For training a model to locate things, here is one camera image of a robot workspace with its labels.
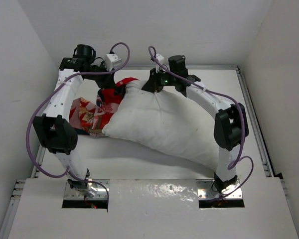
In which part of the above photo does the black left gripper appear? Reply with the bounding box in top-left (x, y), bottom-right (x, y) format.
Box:
top-left (85, 61), bottom-right (116, 90)

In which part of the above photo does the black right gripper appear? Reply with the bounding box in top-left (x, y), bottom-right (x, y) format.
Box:
top-left (143, 66), bottom-right (177, 93)

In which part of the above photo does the white pillow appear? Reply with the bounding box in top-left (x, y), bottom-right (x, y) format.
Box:
top-left (102, 80), bottom-right (219, 170)

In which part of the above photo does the red patterned pillowcase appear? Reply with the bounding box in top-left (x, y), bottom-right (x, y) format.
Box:
top-left (69, 77), bottom-right (137, 137)

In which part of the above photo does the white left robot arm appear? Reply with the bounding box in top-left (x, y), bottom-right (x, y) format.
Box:
top-left (32, 44), bottom-right (122, 198)

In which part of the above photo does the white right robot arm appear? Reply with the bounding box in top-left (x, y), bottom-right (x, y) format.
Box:
top-left (143, 54), bottom-right (249, 193)

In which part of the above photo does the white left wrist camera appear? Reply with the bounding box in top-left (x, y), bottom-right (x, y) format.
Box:
top-left (104, 53), bottom-right (122, 71)

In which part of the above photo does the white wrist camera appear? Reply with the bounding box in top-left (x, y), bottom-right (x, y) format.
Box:
top-left (104, 53), bottom-right (122, 71)
top-left (154, 53), bottom-right (164, 65)

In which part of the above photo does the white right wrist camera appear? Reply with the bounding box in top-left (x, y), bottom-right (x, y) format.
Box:
top-left (154, 53), bottom-right (164, 65)

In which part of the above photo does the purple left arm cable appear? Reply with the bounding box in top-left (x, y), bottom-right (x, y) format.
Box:
top-left (26, 42), bottom-right (131, 207)

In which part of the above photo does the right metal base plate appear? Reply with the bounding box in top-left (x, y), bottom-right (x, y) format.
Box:
top-left (196, 179), bottom-right (243, 200)

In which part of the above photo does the metal base plate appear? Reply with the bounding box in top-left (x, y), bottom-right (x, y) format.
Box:
top-left (63, 179), bottom-right (109, 200)
top-left (196, 179), bottom-right (243, 200)

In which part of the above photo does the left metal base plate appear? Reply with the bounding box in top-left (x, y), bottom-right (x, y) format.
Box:
top-left (63, 179), bottom-right (109, 200)

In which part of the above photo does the aluminium table frame rail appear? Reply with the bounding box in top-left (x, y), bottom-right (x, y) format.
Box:
top-left (236, 68), bottom-right (275, 177)

